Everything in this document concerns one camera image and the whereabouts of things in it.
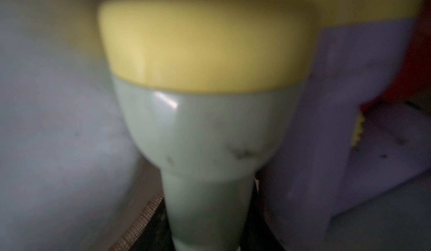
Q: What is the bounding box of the red flashlight top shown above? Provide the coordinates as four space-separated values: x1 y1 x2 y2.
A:
360 0 431 113

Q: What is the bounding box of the purple flashlight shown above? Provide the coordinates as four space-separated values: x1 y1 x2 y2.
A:
258 0 424 251

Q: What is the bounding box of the pale green flashlight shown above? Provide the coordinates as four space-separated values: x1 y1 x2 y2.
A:
98 0 320 251

